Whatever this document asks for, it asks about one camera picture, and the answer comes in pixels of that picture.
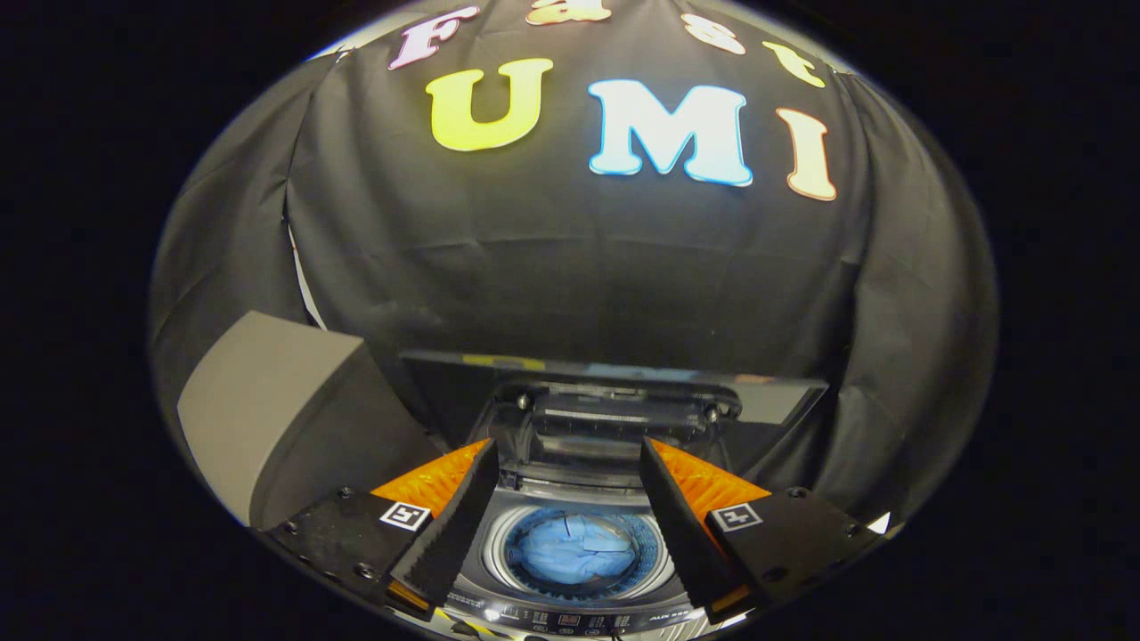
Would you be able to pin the light blue polo shirt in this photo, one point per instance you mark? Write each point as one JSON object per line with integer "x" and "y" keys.
{"x": 570, "y": 552}

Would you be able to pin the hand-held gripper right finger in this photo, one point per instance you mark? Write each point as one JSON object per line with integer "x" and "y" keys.
{"x": 686, "y": 534}

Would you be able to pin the black backdrop cloth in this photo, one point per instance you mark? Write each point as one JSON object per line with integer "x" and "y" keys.
{"x": 570, "y": 267}

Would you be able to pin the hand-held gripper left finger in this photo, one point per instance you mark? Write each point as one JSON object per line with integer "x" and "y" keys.
{"x": 450, "y": 534}

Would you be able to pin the grey cabinet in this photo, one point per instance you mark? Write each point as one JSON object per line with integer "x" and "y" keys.
{"x": 267, "y": 392}

